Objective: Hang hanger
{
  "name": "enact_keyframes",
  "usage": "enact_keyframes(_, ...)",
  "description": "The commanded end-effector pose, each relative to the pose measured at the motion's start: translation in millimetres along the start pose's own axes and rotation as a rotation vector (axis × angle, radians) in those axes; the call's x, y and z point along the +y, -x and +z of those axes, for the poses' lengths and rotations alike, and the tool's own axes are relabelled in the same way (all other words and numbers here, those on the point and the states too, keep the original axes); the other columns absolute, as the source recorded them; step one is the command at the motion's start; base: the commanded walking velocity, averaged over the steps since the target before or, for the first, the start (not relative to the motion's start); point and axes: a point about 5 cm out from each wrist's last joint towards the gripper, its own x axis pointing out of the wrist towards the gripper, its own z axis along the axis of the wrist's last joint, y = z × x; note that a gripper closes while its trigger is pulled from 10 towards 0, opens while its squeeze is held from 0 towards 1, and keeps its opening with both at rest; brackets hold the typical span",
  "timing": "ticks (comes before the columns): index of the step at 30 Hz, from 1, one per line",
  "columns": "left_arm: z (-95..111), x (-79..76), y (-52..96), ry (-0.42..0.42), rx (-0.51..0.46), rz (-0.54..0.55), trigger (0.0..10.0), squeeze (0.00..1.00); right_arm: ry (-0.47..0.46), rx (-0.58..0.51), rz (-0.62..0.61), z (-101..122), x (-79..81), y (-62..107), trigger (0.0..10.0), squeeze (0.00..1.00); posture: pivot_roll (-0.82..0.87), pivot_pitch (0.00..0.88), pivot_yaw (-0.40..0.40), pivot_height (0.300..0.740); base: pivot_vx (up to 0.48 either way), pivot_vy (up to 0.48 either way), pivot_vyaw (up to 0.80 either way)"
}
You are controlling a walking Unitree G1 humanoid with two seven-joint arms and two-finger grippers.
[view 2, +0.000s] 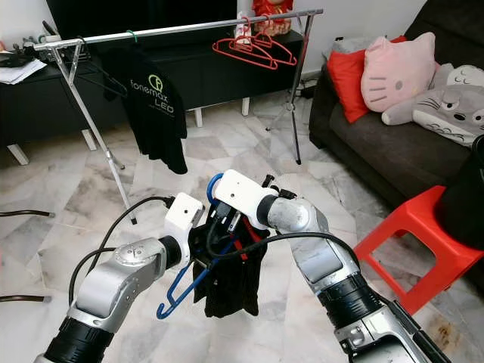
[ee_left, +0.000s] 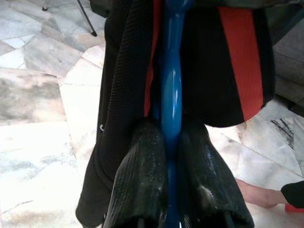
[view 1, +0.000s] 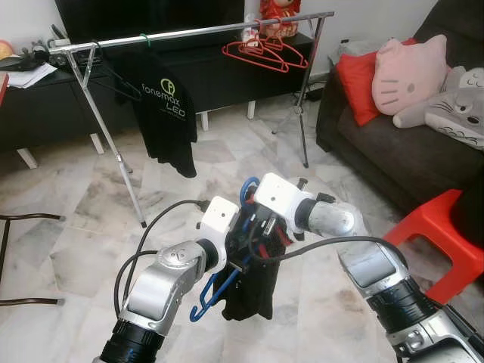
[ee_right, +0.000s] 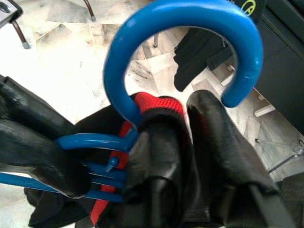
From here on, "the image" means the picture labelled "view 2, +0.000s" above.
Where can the green plastic hanger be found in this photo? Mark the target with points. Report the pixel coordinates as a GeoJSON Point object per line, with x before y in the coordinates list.
{"type": "Point", "coordinates": [132, 36]}

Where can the black flat screen television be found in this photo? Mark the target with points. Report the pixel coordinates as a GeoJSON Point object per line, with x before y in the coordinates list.
{"type": "Point", "coordinates": [144, 17]}

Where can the side table white lace cloth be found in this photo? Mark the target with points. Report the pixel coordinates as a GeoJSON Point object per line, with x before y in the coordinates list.
{"type": "Point", "coordinates": [346, 44]}

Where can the dark grey fabric sofa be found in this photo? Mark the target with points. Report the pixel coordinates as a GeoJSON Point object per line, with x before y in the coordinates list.
{"type": "Point", "coordinates": [386, 155]}

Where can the red robed deity statue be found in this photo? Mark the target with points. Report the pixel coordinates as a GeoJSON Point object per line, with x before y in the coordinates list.
{"type": "Point", "coordinates": [272, 15]}

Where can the blue plastic hanger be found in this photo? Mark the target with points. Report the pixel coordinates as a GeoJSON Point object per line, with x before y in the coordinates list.
{"type": "Point", "coordinates": [189, 286]}

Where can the red plastic stool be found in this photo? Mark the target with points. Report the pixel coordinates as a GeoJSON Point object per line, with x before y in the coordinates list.
{"type": "Point", "coordinates": [416, 231]}

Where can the white paper sheets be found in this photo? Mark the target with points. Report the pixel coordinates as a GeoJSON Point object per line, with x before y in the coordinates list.
{"type": "Point", "coordinates": [23, 72]}

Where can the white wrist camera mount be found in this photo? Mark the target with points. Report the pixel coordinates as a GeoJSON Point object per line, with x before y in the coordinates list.
{"type": "Point", "coordinates": [185, 218]}
{"type": "Point", "coordinates": [242, 195]}

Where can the white pink tissue box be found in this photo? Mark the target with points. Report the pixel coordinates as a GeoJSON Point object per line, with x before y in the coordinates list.
{"type": "Point", "coordinates": [242, 30]}

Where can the dark plastic hanger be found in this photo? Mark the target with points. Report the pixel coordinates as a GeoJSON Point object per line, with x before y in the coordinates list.
{"type": "Point", "coordinates": [108, 76]}

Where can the grey Totoro plush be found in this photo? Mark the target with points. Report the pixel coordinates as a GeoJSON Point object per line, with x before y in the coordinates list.
{"type": "Point", "coordinates": [446, 110]}

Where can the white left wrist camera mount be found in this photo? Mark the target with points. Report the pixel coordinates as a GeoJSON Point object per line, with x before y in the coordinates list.
{"type": "Point", "coordinates": [185, 218]}

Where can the pink cat face cushion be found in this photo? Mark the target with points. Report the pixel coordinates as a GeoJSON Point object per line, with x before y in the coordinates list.
{"type": "Point", "coordinates": [397, 73]}

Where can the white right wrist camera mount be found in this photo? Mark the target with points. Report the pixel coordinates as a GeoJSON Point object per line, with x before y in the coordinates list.
{"type": "Point", "coordinates": [242, 195]}

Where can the red cushion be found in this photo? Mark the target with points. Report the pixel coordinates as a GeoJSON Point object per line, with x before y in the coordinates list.
{"type": "Point", "coordinates": [342, 79]}

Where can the black fonemax T-shirt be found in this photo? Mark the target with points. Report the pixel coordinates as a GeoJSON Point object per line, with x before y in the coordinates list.
{"type": "Point", "coordinates": [155, 117]}

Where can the silver metal clothes rack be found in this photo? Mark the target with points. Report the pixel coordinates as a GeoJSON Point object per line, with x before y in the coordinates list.
{"type": "Point", "coordinates": [181, 28]}

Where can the black garment red stripe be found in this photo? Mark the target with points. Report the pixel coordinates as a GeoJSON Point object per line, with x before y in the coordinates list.
{"type": "Point", "coordinates": [231, 291]}

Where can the red plastic hanger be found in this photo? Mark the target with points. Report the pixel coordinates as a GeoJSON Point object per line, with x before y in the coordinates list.
{"type": "Point", "coordinates": [274, 66]}
{"type": "Point", "coordinates": [295, 62]}

